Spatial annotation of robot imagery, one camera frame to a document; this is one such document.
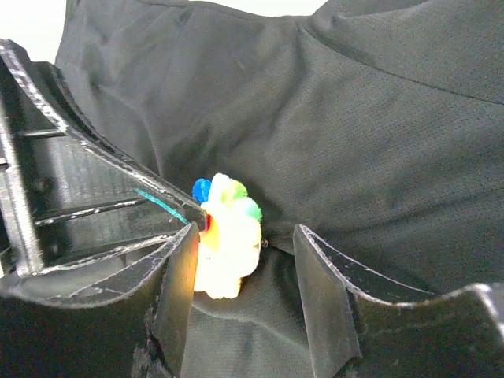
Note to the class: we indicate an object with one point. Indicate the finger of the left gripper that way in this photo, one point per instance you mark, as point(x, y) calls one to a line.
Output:
point(68, 196)

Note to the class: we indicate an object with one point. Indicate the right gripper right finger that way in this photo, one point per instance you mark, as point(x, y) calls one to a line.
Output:
point(361, 323)

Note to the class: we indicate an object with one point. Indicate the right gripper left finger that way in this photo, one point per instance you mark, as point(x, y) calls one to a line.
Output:
point(133, 323)

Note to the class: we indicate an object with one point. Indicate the black polo shirt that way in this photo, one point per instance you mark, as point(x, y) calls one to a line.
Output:
point(378, 124)

